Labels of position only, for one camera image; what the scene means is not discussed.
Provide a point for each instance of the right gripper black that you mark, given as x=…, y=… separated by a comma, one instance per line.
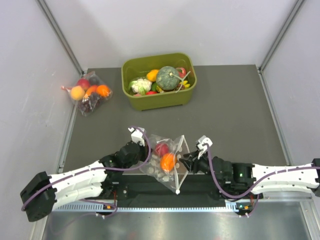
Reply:
x=194, y=156

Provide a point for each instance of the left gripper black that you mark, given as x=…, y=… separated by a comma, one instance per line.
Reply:
x=145, y=150

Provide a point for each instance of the polka dot zip top bag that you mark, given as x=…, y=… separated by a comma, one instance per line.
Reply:
x=174, y=179

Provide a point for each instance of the fake red fruit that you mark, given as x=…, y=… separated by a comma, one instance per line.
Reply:
x=161, y=149

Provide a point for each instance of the fake orange fruit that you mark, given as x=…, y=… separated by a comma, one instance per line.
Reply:
x=168, y=161

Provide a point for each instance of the fake green melon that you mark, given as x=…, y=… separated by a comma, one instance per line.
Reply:
x=168, y=79

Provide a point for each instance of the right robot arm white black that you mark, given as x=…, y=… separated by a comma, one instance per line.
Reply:
x=231, y=180

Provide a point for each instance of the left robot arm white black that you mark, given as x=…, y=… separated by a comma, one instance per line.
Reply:
x=45, y=193

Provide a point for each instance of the fake cauliflower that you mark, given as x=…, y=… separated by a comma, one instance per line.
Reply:
x=140, y=86

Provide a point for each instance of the fake purple grapes bunch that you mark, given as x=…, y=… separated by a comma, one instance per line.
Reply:
x=180, y=87

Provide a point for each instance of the fake yellow banana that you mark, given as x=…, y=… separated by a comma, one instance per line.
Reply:
x=185, y=84

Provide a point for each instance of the fake orange mango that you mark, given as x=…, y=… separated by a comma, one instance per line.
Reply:
x=152, y=75

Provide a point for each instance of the clear bag of fake fruit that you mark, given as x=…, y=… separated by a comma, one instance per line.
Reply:
x=89, y=93

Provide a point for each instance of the fake pink apple slice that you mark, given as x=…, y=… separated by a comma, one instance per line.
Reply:
x=182, y=72

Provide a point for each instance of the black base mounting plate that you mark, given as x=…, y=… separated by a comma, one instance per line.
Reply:
x=143, y=191

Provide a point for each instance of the green plastic bin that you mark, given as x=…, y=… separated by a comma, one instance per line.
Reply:
x=139, y=67

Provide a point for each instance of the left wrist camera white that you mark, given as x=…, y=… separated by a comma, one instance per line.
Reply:
x=137, y=135

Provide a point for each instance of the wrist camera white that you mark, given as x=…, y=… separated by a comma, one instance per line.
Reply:
x=137, y=135
x=202, y=145

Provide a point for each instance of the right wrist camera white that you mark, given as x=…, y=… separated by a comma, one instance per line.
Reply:
x=202, y=145

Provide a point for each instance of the grey slotted cable duct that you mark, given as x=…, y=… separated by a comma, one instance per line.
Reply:
x=81, y=206

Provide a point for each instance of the left aluminium frame post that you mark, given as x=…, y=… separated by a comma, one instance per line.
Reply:
x=59, y=34

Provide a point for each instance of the aluminium frame post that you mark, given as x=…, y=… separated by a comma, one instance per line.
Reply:
x=59, y=34
x=293, y=13

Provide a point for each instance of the right aluminium frame post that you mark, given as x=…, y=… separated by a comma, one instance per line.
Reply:
x=293, y=13

